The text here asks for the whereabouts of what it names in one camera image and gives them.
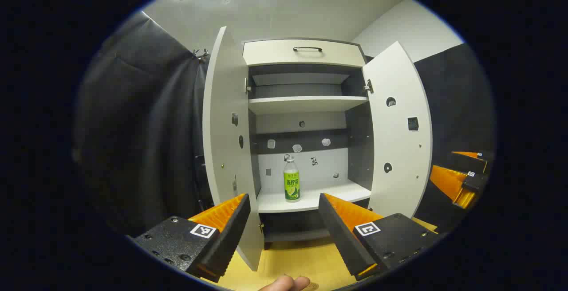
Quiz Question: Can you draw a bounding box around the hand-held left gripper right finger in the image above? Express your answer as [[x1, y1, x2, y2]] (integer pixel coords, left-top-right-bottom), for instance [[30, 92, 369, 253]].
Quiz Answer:
[[318, 192, 441, 282]]

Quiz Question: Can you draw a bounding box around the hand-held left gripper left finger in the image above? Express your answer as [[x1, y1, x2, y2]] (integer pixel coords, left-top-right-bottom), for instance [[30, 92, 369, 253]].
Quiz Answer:
[[128, 193, 252, 283]]

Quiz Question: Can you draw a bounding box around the grey cabinet door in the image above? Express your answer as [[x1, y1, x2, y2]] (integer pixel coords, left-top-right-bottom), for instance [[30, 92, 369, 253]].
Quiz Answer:
[[362, 41, 433, 219], [202, 26, 265, 272]]

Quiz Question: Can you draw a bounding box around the clear bottle green label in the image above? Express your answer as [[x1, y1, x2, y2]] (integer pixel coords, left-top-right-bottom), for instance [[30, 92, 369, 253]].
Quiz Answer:
[[283, 154, 301, 203]]

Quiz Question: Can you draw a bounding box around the white cabinet shelf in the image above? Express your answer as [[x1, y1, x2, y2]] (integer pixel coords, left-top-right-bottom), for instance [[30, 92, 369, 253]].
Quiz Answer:
[[256, 180, 372, 214], [248, 95, 370, 115]]

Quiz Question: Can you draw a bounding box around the grey cabinet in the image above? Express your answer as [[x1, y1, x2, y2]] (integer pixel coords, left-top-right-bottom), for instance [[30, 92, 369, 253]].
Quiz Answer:
[[242, 37, 375, 251]]

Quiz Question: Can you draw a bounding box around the grey cabinet drawer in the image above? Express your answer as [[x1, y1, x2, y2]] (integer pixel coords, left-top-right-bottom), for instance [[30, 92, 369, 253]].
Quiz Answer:
[[242, 38, 367, 68]]

